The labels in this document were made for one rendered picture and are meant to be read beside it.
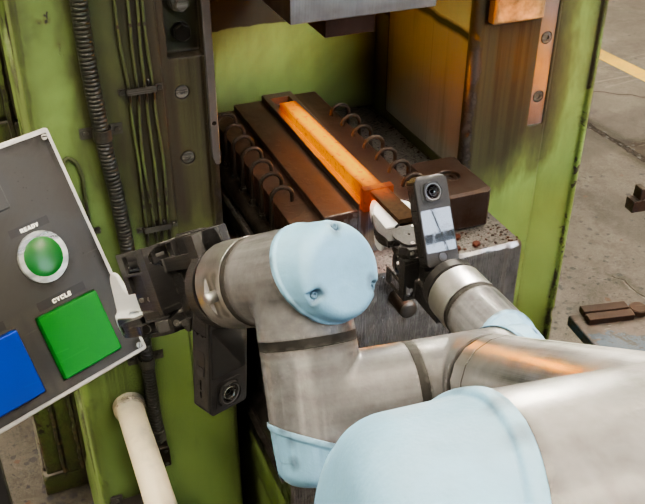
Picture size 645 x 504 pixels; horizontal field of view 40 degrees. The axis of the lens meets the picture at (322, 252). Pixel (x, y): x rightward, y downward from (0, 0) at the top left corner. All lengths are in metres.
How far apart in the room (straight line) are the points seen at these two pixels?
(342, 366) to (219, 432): 0.97
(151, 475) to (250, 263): 0.74
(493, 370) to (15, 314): 0.58
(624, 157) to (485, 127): 2.34
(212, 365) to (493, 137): 0.83
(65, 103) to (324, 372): 0.68
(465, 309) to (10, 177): 0.52
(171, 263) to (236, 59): 0.88
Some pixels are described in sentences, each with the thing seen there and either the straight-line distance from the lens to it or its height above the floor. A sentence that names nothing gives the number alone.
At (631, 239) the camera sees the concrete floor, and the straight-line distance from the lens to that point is 3.22.
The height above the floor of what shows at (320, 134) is 1.01.
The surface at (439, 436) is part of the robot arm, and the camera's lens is 0.26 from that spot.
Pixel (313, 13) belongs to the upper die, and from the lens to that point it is 1.10.
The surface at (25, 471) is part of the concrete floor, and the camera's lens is 2.33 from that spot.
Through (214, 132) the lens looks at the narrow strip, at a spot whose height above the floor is 1.08.
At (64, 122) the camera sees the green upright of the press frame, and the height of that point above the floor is 1.13.
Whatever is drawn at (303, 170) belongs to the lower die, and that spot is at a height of 0.99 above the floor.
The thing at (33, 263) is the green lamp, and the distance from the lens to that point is 1.00.
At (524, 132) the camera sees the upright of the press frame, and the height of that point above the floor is 0.98.
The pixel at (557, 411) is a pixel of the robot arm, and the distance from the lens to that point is 0.27.
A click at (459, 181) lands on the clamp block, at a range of 1.36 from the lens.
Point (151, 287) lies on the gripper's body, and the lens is 0.79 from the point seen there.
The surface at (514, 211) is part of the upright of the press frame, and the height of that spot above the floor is 0.83.
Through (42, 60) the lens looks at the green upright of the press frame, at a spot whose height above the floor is 1.22.
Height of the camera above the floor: 1.62
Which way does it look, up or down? 33 degrees down
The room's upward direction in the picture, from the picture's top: straight up
